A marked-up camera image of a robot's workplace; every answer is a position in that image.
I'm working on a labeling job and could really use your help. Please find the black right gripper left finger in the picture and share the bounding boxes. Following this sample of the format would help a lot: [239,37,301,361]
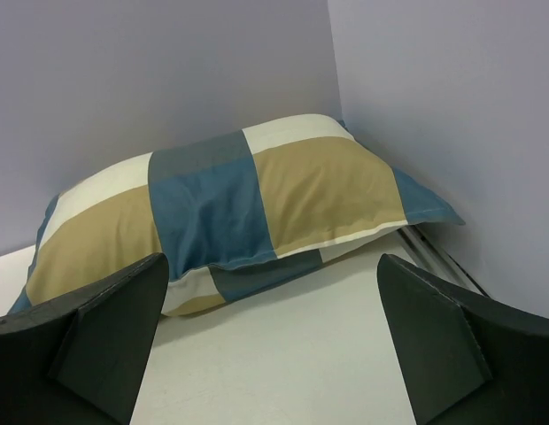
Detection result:
[0,253,168,424]

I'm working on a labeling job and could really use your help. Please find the checked blue tan pillowcase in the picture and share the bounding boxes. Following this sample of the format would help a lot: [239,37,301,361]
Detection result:
[12,114,461,316]

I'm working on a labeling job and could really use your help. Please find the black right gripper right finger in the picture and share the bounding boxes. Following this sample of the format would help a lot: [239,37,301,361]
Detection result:
[376,254,549,424]

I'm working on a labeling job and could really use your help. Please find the aluminium table frame rail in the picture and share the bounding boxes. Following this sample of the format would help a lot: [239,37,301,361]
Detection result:
[396,226,490,298]

